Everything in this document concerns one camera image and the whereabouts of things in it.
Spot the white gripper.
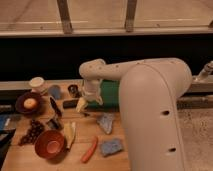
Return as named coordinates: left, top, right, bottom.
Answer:
left=76, top=80, right=103, bottom=113

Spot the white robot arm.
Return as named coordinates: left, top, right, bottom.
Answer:
left=79, top=58, right=192, bottom=171

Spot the dark small tin cup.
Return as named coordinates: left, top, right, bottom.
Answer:
left=68, top=84, right=79, bottom=98

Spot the blue small cup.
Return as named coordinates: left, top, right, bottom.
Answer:
left=48, top=85, right=61, bottom=100

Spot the white paper cup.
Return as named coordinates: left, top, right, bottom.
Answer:
left=29, top=77, right=47, bottom=94

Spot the black rectangular block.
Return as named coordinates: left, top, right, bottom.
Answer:
left=63, top=99, right=78, bottom=109

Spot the grey crumpled cloth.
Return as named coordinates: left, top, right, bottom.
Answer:
left=97, top=113, right=115, bottom=134

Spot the yellow banana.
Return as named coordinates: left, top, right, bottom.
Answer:
left=64, top=122, right=76, bottom=150

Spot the green plastic tray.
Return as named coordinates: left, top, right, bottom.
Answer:
left=88, top=81, right=119, bottom=109

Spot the small dark metal object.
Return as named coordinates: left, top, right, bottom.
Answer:
left=46, top=118, right=62, bottom=130

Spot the blue sponge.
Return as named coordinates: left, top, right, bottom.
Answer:
left=100, top=139, right=123, bottom=157

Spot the yellow round fruit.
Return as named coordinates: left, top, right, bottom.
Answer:
left=24, top=98, right=37, bottom=109

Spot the orange brown bowl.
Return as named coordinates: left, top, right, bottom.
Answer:
left=34, top=130, right=65, bottom=159

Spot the bunch of dark grapes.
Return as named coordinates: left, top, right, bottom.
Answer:
left=19, top=119, right=45, bottom=146

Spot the orange carrot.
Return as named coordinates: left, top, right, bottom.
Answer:
left=81, top=136, right=98, bottom=163

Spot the dark brown plate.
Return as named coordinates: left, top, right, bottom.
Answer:
left=15, top=92, right=42, bottom=115

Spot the blue object at left edge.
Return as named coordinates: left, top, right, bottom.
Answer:
left=0, top=114, right=21, bottom=130

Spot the dark handled utensil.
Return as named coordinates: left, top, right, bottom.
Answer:
left=50, top=97, right=62, bottom=117

